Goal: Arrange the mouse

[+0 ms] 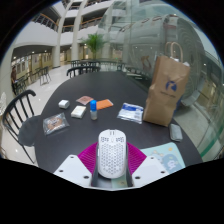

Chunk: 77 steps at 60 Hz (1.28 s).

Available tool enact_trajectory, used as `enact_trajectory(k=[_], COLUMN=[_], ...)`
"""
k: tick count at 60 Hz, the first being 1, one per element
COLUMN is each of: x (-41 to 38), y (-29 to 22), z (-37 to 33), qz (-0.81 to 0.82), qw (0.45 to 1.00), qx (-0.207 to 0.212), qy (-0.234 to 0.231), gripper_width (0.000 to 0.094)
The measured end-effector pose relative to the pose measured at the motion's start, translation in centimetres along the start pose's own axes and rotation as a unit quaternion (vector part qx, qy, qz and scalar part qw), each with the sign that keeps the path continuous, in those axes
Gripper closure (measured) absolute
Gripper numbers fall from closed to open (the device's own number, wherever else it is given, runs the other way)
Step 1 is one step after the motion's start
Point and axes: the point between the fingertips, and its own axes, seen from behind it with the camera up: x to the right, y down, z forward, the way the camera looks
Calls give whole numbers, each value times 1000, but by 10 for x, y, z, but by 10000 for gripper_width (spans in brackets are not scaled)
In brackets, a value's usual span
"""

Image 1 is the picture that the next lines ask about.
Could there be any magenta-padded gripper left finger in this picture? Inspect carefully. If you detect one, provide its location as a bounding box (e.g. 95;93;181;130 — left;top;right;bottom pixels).
53;141;100;189

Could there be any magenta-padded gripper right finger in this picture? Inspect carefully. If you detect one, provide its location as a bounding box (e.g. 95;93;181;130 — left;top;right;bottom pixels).
125;141;170;189

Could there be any white perforated computer mouse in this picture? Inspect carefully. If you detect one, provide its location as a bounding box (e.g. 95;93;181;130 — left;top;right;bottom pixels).
96;128;128;180

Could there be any grey folded pouch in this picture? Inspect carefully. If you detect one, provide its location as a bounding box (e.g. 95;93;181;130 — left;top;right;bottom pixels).
168;122;184;143

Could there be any cookie in clear wrapper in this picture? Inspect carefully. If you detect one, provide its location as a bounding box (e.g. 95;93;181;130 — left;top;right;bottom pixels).
42;112;71;136

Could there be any cream rectangular box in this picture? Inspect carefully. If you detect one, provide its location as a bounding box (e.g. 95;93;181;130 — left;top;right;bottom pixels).
70;105;88;120

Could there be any clear plastic packet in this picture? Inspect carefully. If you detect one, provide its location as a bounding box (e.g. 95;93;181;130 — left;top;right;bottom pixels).
116;102;145;125

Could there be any small blue-capped bottle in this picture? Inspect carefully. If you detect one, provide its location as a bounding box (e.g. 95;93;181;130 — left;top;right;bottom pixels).
89;99;99;121

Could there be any small white box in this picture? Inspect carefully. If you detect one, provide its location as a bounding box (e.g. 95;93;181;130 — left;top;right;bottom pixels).
58;99;71;110

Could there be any black wooden spindle chair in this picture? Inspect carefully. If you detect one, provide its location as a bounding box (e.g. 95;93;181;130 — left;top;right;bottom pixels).
65;65;102;80
1;88;44;165

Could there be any brown flat packet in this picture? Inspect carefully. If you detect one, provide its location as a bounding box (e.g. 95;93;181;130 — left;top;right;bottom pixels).
75;95;95;106

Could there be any orange flat packet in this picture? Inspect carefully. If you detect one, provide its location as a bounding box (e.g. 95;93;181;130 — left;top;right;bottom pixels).
96;98;115;111

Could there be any brown paper shopping bag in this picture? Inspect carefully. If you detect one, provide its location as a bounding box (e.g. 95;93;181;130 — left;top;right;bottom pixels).
142;41;191;128

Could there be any group of black chairs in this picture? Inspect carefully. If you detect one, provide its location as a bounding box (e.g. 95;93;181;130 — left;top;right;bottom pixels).
12;65;52;97

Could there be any person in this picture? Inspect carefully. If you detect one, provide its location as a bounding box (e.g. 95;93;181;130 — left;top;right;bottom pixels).
10;65;18;85

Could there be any potted green palm plant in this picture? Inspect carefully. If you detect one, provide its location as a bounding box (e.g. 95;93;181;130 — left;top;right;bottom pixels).
80;32;108;61

